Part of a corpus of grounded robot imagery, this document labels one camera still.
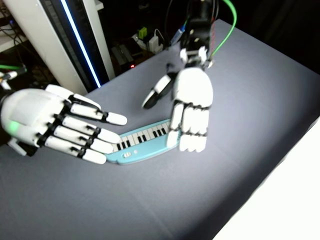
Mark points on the light blue toy piano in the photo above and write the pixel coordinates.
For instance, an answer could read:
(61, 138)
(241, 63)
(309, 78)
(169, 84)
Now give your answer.
(142, 150)

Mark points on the white pillar with blue light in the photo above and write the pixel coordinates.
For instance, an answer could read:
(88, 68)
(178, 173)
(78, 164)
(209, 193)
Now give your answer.
(55, 42)

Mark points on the grey table cloth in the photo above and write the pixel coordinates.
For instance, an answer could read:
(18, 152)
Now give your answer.
(150, 190)

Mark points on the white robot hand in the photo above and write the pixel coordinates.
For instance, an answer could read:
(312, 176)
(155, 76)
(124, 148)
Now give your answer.
(27, 110)
(192, 87)

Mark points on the green yellow plug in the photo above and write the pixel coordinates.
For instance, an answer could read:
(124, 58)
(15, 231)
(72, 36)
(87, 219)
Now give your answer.
(143, 33)

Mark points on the black box with red light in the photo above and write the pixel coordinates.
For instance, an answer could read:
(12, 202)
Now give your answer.
(123, 56)

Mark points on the white board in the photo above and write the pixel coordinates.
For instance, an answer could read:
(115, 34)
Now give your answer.
(282, 195)

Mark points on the white power adapter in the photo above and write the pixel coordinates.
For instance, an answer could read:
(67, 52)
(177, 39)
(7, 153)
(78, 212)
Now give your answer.
(155, 41)

